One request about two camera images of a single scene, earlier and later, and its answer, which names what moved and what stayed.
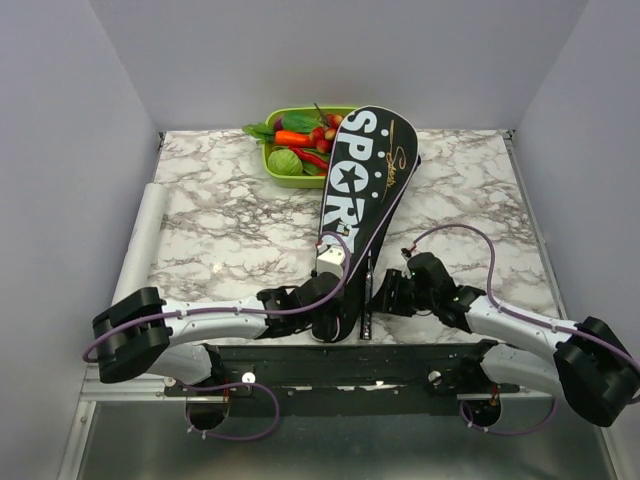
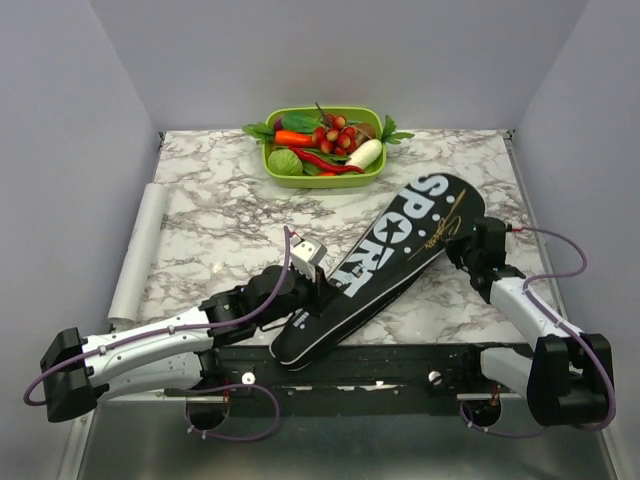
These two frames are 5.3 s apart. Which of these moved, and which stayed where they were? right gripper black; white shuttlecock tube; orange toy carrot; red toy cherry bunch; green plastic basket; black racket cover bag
Moved: right gripper black; black racket cover bag
Stayed: orange toy carrot; green plastic basket; red toy cherry bunch; white shuttlecock tube
